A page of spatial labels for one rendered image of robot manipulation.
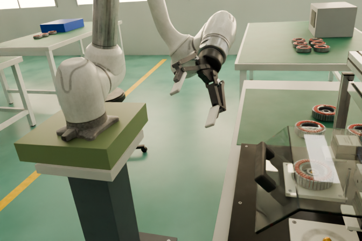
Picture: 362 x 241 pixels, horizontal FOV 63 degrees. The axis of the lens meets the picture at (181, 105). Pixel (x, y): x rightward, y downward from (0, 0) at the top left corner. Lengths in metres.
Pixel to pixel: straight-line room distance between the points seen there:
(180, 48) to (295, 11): 4.39
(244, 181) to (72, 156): 0.61
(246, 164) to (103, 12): 0.77
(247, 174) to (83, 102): 0.62
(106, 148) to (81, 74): 0.27
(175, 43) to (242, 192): 0.53
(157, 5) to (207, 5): 4.36
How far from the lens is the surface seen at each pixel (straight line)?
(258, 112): 1.44
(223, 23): 0.95
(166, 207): 2.02
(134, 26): 5.81
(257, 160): 0.54
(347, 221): 0.73
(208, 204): 2.02
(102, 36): 1.24
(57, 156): 1.19
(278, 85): 1.79
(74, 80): 1.10
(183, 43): 1.02
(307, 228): 0.83
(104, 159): 1.08
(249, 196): 0.91
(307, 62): 2.24
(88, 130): 1.16
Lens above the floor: 1.36
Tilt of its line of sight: 24 degrees down
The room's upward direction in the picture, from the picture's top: 4 degrees counter-clockwise
